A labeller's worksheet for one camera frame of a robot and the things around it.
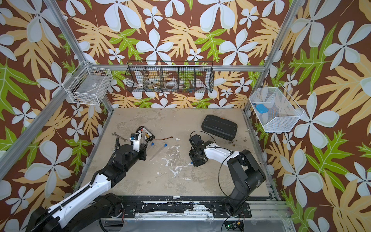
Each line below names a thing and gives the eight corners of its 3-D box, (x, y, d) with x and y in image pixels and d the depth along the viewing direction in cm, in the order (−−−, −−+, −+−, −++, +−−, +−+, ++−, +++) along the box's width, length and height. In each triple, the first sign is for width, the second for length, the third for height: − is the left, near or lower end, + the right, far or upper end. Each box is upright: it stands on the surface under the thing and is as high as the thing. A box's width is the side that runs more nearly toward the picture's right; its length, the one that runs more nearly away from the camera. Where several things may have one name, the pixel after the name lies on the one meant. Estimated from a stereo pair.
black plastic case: (199, 131, 108) (200, 126, 103) (205, 118, 117) (206, 113, 112) (233, 142, 102) (235, 137, 97) (236, 127, 111) (238, 122, 106)
